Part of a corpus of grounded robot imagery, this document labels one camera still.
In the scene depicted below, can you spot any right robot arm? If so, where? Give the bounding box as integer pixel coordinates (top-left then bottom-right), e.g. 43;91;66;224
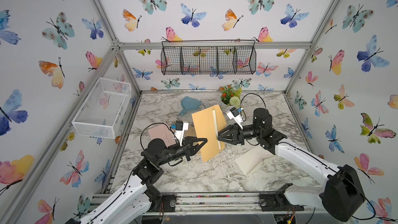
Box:
218;107;366;223

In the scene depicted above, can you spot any pink envelope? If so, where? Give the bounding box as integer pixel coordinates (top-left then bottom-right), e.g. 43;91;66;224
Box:
148;125;176;147

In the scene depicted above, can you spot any white mesh wall basket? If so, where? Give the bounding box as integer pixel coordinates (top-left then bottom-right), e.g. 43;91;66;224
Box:
72;77;132;139

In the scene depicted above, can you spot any cream white envelope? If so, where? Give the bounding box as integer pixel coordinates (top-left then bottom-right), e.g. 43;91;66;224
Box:
235;146;275;177

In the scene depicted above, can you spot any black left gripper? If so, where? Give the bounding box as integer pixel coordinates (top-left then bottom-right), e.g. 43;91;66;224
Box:
155;137;205;168

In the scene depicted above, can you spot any kraft brown envelope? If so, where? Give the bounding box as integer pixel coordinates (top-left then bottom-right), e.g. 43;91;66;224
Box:
192;105;227;162

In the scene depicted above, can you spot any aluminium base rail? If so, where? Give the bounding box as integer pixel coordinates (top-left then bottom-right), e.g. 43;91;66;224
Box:
90;192;346;224

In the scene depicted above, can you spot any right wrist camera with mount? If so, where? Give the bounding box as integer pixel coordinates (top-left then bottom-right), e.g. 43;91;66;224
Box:
227;107;244;130

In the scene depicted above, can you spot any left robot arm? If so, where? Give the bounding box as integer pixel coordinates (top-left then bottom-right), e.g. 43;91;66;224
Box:
67;136;207;224

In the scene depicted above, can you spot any black left camera cable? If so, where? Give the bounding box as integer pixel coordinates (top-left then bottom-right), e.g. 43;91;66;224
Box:
139;122;178;151

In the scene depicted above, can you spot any black wire wall basket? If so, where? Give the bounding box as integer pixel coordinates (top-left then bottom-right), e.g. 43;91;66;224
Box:
159;39;257;76

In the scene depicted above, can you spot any black camera cable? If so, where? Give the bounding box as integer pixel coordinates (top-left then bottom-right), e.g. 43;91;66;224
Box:
240;93;268;122
139;122;178;151

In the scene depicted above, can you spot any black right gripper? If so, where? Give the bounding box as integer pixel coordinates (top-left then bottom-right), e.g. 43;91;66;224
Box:
217;124;264;148

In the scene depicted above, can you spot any black right camera cable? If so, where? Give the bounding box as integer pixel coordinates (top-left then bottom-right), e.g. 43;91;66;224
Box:
240;93;268;122

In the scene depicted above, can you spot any white pot with artificial plant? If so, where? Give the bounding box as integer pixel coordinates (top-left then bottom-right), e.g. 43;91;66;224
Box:
219;85;242;109

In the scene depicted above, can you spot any teal plastic dustpan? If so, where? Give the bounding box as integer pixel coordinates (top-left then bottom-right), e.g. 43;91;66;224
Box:
179;96;202;116

